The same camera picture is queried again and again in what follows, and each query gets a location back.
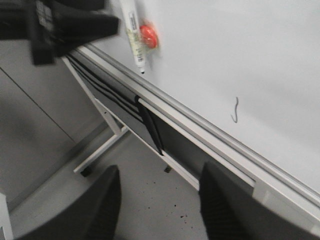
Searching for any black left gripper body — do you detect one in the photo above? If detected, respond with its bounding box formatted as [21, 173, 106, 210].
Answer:
[0, 0, 61, 66]

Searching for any red round magnet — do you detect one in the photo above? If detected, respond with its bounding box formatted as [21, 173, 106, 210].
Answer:
[139, 24, 159, 49]

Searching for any black cables bundle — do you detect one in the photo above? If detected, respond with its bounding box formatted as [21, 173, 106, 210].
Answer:
[66, 54, 166, 156]

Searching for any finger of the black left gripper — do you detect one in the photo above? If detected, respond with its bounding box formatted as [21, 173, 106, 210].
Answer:
[19, 165, 122, 240]

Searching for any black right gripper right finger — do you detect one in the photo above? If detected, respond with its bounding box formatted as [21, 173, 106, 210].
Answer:
[198, 161, 315, 240]

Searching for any white whiteboard marker pen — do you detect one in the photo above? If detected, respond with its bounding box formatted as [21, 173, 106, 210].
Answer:
[119, 0, 146, 74]

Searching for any white metal whiteboard stand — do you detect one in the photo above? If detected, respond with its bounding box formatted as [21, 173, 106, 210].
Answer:
[61, 56, 266, 198]

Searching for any black right gripper left finger marker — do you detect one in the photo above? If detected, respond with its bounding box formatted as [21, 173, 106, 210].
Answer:
[53, 0, 119, 57]

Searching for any white whiteboard with aluminium frame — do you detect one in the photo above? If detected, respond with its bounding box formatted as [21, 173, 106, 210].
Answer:
[79, 0, 320, 235]

